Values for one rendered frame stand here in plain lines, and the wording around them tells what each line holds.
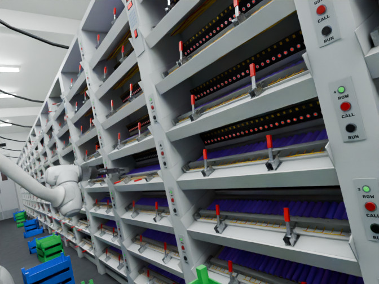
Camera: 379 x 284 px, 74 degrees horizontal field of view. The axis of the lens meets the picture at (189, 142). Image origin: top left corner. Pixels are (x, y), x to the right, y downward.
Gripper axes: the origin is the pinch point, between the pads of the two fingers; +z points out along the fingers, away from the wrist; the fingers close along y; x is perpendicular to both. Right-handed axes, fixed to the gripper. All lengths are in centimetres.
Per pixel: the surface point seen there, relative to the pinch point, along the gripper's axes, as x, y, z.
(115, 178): 4.7, 6.4, -2.3
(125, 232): 38.0, 6.8, 1.7
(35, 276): 68, 78, -39
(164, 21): -49, -78, -13
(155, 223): 28.4, -38.6, -1.8
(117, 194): 14.5, 6.8, -2.1
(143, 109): -35.0, -14.9, 9.5
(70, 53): -92, 40, -17
